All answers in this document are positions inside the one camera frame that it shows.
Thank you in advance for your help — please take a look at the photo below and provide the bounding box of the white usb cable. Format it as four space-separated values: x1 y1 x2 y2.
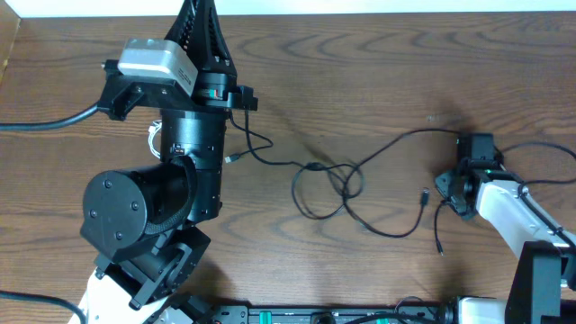
147 120 163 161

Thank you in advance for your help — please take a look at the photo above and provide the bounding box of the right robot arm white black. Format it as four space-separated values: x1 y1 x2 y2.
435 133 575 324

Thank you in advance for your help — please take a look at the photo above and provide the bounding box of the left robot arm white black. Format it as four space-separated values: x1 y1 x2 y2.
77 1 257 323

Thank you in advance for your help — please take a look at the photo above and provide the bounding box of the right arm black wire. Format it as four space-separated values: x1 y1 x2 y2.
494 141 576 253

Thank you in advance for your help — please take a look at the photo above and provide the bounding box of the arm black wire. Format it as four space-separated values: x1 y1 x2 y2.
494 141 576 253
0 102 103 324

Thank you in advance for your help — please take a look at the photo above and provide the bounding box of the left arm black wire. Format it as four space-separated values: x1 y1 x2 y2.
0 102 103 324

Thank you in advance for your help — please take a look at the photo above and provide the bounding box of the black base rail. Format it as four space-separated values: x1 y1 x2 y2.
152 292 509 324

